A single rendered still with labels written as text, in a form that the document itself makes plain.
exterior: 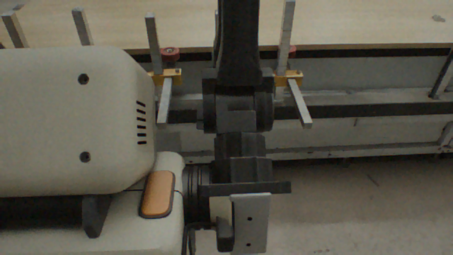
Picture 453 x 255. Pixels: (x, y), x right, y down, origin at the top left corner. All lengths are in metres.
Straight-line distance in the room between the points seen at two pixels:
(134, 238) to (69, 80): 0.17
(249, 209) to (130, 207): 0.14
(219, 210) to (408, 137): 1.92
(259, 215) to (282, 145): 1.56
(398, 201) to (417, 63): 0.81
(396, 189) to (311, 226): 0.62
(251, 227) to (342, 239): 1.47
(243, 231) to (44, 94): 0.27
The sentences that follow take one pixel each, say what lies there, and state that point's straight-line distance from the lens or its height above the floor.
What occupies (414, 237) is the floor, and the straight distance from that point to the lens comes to 2.03.
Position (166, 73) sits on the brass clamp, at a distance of 1.31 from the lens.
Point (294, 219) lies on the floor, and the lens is 1.86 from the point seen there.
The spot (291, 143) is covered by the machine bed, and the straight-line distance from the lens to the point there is 1.95.
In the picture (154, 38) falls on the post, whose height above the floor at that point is 1.02.
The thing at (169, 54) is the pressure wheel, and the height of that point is 0.91.
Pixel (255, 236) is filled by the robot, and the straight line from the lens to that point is 0.43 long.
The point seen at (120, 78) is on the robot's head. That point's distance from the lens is 0.32.
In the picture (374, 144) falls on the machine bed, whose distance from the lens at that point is 2.16.
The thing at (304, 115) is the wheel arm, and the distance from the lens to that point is 1.15.
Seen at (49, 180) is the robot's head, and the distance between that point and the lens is 0.33.
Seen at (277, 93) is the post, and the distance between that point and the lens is 1.38.
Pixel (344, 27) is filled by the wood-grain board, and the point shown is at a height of 0.90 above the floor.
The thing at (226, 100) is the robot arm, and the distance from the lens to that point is 0.44.
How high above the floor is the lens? 1.53
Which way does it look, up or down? 41 degrees down
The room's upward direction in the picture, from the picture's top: straight up
